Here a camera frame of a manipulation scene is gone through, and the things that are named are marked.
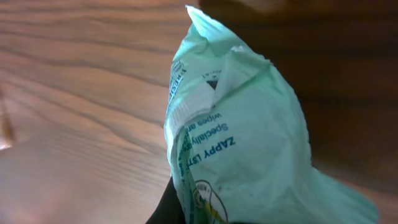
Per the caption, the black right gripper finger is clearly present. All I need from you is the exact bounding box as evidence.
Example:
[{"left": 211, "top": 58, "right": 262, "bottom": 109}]
[{"left": 146, "top": 178, "right": 185, "bottom": 224}]

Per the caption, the green flushable wipes pack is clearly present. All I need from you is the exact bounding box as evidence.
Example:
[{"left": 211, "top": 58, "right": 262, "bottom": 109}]
[{"left": 164, "top": 6, "right": 378, "bottom": 224}]

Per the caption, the orange tissue pack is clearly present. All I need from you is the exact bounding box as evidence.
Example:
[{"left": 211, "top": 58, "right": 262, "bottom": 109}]
[{"left": 1, "top": 90, "right": 15, "bottom": 151}]

